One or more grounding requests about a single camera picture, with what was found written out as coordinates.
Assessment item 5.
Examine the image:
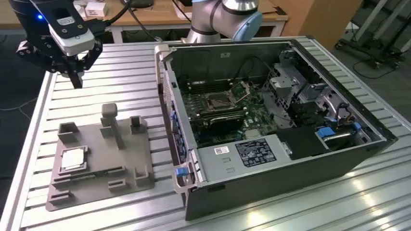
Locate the green motherboard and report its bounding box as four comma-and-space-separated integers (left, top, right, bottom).
179, 81, 280, 149

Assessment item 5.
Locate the wooden desk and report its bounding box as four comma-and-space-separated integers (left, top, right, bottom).
0, 0, 290, 44

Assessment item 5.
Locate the metal socket cover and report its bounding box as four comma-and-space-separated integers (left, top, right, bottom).
228, 81, 254, 102

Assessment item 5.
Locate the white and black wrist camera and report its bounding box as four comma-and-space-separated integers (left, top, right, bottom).
31, 0, 96, 57

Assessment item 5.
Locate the wooden cabinet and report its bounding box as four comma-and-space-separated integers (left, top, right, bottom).
287, 0, 366, 44

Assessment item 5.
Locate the small silver heatsink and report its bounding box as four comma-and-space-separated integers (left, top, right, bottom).
246, 129, 267, 139

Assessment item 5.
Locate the black open PC case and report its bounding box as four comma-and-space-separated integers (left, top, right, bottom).
154, 38, 399, 221

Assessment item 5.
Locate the grey plastic parts rack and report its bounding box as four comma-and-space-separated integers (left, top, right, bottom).
46, 103, 156, 212

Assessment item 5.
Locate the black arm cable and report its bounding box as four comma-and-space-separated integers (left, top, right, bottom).
86, 0, 162, 41

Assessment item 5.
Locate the grey power supply unit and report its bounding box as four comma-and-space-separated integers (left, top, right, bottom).
196, 134, 292, 182

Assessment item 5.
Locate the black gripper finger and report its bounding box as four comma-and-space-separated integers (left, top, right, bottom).
16, 40, 84, 90
76, 40, 104, 89

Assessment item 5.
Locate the black looped case wire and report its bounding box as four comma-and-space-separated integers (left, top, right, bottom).
234, 56, 271, 80

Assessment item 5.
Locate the blue disk carrier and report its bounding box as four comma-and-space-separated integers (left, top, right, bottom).
317, 127, 337, 143

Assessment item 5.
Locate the green RAM stick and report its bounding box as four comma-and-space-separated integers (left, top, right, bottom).
68, 170, 112, 181

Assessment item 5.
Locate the black wheeled equipment stand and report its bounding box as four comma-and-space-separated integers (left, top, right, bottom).
335, 0, 411, 79

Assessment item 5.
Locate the CPU socket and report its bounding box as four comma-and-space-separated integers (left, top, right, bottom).
206, 92, 239, 113

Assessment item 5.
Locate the silver square CPU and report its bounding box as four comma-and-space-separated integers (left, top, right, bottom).
60, 149, 88, 169

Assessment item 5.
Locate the white cardboard box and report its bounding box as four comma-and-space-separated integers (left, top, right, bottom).
86, 1, 108, 18

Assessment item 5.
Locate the flat cardboard sheet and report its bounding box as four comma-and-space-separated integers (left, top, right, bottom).
256, 0, 287, 19

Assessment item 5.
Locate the black graphics card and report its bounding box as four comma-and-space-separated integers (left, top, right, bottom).
191, 109, 244, 134

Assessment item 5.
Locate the white round bowl-shaped part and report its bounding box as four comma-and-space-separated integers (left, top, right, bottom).
74, 4, 87, 20

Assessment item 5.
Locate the black RAM slot bank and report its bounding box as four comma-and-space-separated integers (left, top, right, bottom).
186, 80, 232, 94

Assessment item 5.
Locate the grey metal drive cage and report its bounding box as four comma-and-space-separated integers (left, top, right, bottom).
263, 48, 326, 130

